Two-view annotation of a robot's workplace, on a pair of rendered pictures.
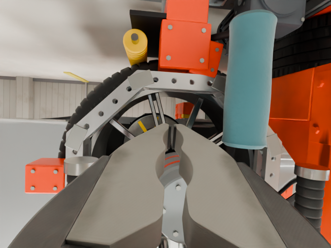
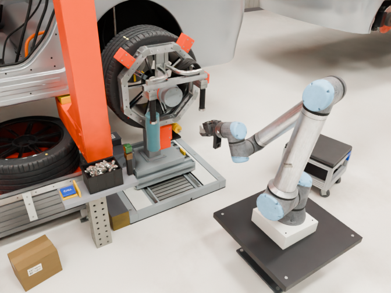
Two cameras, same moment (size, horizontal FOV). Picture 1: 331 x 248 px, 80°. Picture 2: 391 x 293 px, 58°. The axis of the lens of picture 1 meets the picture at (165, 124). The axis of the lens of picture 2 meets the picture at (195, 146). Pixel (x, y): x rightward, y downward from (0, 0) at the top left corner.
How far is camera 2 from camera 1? 2.03 m
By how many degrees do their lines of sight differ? 51
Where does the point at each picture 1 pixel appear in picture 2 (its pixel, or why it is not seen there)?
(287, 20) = (118, 156)
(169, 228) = (178, 91)
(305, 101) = not seen: hidden behind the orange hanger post
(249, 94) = (157, 130)
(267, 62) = (153, 139)
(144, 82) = (176, 118)
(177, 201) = (177, 99)
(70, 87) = not seen: hidden behind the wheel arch
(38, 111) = not seen: outside the picture
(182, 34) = (165, 136)
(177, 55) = (166, 130)
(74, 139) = (195, 95)
